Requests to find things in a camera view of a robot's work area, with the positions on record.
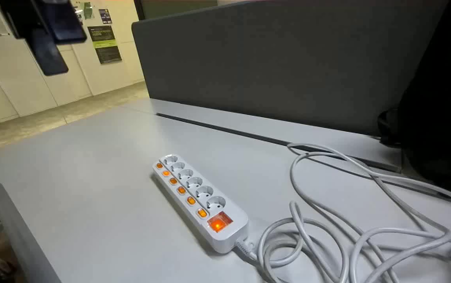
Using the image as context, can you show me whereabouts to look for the grey desk divider panel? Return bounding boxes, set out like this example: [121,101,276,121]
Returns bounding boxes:
[132,0,448,135]

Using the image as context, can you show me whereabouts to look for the white power strip orange switches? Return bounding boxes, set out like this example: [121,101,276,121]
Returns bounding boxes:
[152,154,248,255]

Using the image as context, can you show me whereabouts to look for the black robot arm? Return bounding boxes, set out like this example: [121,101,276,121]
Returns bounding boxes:
[0,0,86,76]

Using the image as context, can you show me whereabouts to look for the white power strip cable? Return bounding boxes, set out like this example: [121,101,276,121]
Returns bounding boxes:
[234,142,451,283]

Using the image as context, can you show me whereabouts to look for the white wall cabinets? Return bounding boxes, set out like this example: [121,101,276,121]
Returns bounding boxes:
[0,0,143,123]

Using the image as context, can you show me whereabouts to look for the black object at right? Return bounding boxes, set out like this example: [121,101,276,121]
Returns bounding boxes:
[377,0,451,190]

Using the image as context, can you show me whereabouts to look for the dark poster on cabinet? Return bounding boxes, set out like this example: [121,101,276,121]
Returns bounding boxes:
[88,25,121,65]

